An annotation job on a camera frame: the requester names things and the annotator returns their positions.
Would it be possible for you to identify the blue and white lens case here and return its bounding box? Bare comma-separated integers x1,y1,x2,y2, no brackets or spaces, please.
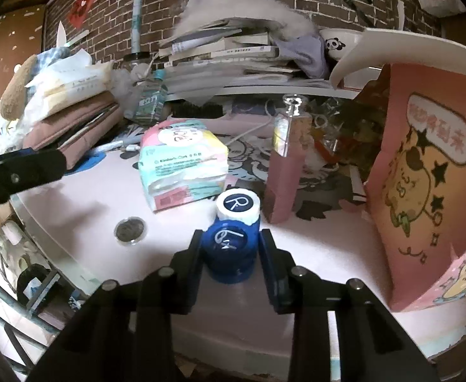
201,189,262,284

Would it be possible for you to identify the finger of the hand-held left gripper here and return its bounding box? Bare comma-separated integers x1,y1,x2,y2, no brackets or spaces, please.
0,147,67,211

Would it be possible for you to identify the lavender cloth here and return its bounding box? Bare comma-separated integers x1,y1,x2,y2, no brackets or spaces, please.
275,34,331,79

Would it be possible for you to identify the rolled blue poster tube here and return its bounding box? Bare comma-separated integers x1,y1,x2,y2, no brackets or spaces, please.
131,0,148,58

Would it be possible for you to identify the pink paper bag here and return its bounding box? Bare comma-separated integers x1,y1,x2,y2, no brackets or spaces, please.
328,30,466,313

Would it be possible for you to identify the coin in clear capsule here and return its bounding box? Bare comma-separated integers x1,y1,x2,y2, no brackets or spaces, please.
114,217,146,244

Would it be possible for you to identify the white panda bowl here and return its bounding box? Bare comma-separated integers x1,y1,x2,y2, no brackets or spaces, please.
319,28,365,62

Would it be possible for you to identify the pink perfume bottle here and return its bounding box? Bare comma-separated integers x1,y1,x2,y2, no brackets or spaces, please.
265,93,306,224

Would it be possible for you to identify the pastel tissue pack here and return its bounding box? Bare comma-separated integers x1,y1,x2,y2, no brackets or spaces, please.
138,118,229,212

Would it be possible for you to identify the grey fluffy fur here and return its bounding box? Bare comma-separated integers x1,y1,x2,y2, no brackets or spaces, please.
173,0,317,38

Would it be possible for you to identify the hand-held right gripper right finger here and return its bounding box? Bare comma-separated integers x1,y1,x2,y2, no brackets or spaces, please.
259,229,442,382

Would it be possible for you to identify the brown fabric pouch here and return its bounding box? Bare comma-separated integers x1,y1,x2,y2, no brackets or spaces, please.
23,91,123,170

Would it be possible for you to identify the white shelf board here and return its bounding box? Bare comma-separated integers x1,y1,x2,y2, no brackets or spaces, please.
163,80,361,102

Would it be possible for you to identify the beige plush toy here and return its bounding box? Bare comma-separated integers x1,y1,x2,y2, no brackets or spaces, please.
0,55,38,121

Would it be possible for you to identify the red paper wall decoration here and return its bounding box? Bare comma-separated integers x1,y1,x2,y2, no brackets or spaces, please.
69,0,96,28

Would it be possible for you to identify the teal labelled plastic bottle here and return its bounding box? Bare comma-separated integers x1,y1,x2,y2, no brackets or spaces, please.
134,69,169,125

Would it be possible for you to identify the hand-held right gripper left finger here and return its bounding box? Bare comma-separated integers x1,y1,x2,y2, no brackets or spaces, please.
26,229,205,382

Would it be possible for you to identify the stack of books and papers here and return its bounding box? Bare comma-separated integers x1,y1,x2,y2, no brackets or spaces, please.
158,18,337,90

